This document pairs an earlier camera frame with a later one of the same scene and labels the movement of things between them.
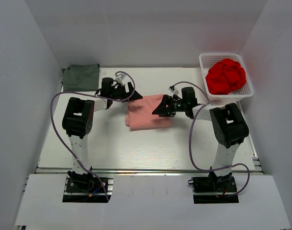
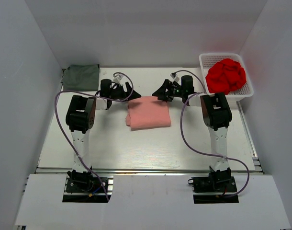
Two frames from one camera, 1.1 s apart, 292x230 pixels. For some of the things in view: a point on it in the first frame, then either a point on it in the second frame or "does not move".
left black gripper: [126, 94] does not move
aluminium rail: [149, 171] does not move
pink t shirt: [140, 116] does not move
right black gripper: [162, 109] -> [162, 92]
